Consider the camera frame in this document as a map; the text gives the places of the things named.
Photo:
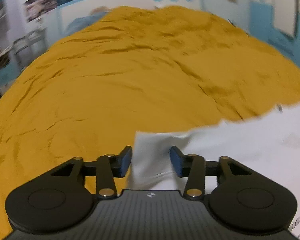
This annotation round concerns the tall black-framed mirror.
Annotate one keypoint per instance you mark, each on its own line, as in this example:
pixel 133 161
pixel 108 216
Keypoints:
pixel 285 7

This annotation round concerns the yellow quilted blanket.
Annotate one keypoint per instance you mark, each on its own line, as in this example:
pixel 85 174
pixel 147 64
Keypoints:
pixel 115 80

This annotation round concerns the white and blue headboard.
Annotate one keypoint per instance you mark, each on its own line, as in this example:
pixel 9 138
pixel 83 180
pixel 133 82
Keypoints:
pixel 130 0

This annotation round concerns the white printed sweatshirt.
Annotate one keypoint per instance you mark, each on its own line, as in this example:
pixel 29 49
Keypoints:
pixel 240 150

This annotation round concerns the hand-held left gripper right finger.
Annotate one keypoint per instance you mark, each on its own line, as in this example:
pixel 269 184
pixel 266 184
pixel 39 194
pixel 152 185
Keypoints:
pixel 176 161

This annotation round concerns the blue and white desk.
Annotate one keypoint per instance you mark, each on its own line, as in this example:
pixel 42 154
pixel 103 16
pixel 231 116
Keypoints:
pixel 1 67

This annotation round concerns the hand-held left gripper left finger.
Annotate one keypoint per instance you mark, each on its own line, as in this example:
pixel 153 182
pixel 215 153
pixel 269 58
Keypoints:
pixel 125 160

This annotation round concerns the blue and white wardrobe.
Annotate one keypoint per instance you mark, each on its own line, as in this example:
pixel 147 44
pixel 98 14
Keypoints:
pixel 260 17

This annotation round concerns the wall poster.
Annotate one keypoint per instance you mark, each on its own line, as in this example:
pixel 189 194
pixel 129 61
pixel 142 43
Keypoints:
pixel 47 0

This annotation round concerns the blue pillow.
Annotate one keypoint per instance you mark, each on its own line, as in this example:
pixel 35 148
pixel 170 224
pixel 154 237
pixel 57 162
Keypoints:
pixel 87 21

